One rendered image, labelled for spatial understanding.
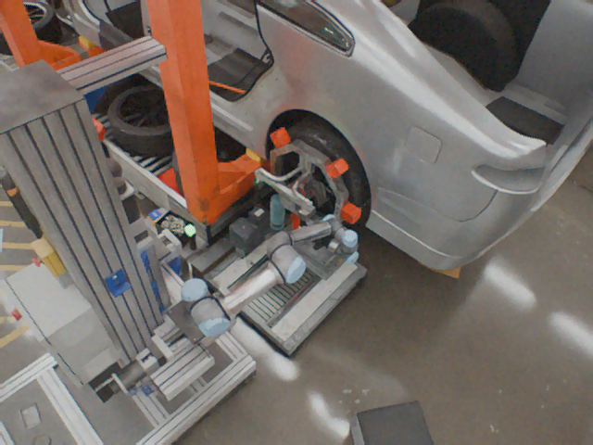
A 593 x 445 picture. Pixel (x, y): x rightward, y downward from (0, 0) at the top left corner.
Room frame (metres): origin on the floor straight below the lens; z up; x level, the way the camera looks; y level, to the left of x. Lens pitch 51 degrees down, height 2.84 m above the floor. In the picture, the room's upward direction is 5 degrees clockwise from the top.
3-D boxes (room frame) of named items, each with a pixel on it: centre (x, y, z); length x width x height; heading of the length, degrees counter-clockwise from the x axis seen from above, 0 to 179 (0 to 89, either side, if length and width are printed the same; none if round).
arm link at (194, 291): (1.06, 0.42, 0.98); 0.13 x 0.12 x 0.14; 39
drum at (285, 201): (1.87, 0.00, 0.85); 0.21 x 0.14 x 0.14; 142
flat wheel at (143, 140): (2.97, 1.20, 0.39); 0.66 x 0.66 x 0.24
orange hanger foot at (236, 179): (2.21, 0.38, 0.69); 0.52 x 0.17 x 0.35; 142
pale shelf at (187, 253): (1.81, 0.77, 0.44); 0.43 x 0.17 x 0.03; 52
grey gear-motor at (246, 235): (2.04, 0.26, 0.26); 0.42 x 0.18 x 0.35; 142
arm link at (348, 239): (1.47, -0.27, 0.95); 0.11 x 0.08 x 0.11; 39
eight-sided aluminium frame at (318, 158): (1.92, -0.05, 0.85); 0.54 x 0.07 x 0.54; 52
